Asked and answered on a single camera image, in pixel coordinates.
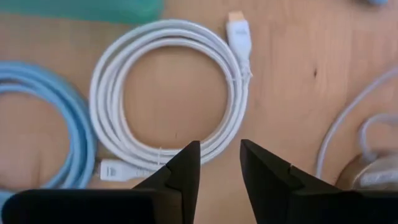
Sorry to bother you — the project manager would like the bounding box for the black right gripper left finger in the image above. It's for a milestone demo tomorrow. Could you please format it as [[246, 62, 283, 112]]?
[[1, 140, 201, 224]]

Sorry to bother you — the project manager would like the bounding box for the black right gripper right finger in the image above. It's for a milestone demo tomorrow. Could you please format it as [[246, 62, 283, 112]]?
[[240, 139, 398, 224]]

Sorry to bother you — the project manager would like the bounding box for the light blue cable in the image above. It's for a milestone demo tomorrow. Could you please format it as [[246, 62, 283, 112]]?
[[0, 60, 98, 208]]

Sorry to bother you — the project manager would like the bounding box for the white HDMI cable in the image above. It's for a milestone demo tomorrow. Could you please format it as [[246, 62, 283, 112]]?
[[89, 11, 253, 183]]

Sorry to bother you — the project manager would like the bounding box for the white dome lamp metal base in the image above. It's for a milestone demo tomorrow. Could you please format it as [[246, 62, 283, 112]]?
[[335, 151, 398, 191]]

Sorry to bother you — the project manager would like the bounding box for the thin white cable with adapter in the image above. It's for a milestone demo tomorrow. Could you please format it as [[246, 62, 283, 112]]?
[[315, 65, 398, 180]]

